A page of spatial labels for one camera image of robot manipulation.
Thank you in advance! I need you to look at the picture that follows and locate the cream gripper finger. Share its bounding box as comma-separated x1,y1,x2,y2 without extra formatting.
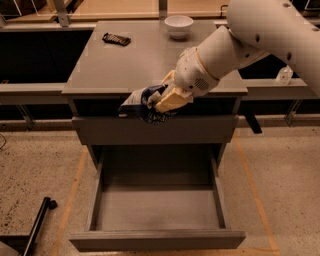
161,70,175,87
154,87,193,113

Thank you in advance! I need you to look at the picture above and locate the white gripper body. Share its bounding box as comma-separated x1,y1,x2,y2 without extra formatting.
174,47,219,97

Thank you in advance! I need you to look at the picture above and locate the blue chip bag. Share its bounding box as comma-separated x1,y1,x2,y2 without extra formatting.
118,85,177,125

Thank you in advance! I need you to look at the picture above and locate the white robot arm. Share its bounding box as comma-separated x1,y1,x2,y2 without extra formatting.
155,0,320,113

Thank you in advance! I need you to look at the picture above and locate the closed grey upper drawer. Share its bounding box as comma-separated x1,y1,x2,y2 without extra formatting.
72,115,238,145

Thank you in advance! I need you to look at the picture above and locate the grey drawer cabinet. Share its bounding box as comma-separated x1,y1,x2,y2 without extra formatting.
63,20,247,252

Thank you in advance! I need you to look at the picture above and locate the open grey lower drawer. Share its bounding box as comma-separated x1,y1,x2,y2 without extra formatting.
70,145,246,252

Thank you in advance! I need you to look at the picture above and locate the white ceramic bowl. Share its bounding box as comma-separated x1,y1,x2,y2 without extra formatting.
164,15,194,39

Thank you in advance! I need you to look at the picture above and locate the black candy bar wrapper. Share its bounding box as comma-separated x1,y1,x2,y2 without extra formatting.
102,33,131,46

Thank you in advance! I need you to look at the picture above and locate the black metal leg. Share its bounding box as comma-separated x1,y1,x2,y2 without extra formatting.
21,197,57,256

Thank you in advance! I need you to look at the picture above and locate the grey metal rail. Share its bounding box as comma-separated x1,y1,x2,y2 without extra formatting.
0,78,318,105

